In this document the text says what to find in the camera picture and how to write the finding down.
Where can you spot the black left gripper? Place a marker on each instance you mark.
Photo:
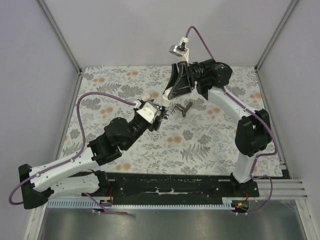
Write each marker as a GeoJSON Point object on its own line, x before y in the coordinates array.
{"type": "Point", "coordinates": [157, 121]}

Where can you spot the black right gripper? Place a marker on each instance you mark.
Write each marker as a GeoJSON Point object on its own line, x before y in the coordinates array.
{"type": "Point", "coordinates": [188, 75]}

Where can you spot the white elbow fitting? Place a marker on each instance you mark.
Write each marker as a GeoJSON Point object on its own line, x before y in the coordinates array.
{"type": "Point", "coordinates": [165, 101]}

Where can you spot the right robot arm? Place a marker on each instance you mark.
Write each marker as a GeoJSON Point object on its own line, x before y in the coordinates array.
{"type": "Point", "coordinates": [253, 132]}

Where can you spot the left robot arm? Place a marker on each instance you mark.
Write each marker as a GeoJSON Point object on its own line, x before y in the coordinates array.
{"type": "Point", "coordinates": [42, 183]}

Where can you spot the white elbow fitting left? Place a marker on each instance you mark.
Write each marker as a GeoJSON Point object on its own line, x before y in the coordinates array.
{"type": "Point", "coordinates": [146, 96]}

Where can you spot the bronze water faucet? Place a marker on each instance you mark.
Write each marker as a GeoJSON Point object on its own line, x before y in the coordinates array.
{"type": "Point", "coordinates": [182, 109]}

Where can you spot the floral patterned table mat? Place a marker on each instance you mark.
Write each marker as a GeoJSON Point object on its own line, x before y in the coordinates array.
{"type": "Point", "coordinates": [202, 143]}

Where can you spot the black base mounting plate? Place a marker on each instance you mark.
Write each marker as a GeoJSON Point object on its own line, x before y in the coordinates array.
{"type": "Point", "coordinates": [133, 188]}

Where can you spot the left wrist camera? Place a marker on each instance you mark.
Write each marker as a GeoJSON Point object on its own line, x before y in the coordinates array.
{"type": "Point", "coordinates": [146, 110]}

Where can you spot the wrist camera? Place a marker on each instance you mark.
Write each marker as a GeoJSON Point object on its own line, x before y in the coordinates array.
{"type": "Point", "coordinates": [146, 110]}
{"type": "Point", "coordinates": [180, 50]}

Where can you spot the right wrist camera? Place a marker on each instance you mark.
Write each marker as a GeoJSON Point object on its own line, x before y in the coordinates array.
{"type": "Point", "coordinates": [180, 50]}

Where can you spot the white slotted cable duct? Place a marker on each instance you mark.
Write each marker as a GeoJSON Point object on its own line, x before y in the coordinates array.
{"type": "Point", "coordinates": [86, 203]}

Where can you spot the aluminium frame post right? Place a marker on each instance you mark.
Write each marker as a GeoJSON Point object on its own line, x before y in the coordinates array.
{"type": "Point", "coordinates": [277, 32]}

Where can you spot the aluminium frame post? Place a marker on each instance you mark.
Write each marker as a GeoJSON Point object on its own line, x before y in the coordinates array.
{"type": "Point", "coordinates": [58, 33]}
{"type": "Point", "coordinates": [277, 32]}

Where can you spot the aluminium front rail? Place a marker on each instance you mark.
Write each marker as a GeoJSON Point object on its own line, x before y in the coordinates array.
{"type": "Point", "coordinates": [282, 189]}

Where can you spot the aluminium frame post left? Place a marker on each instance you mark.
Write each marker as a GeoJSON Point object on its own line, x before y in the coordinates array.
{"type": "Point", "coordinates": [58, 33]}

